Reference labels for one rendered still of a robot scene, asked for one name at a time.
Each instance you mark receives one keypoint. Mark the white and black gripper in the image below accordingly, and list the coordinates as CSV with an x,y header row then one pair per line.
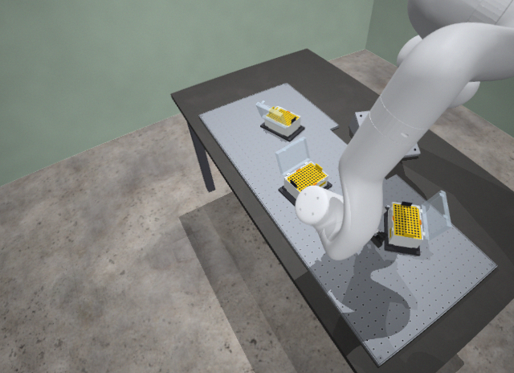
x,y
379,240

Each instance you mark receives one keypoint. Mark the black flat holder plate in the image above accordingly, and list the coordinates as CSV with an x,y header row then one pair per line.
x,y
395,248
284,192
289,138

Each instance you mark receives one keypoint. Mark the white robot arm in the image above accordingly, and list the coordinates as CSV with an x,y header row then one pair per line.
x,y
431,76

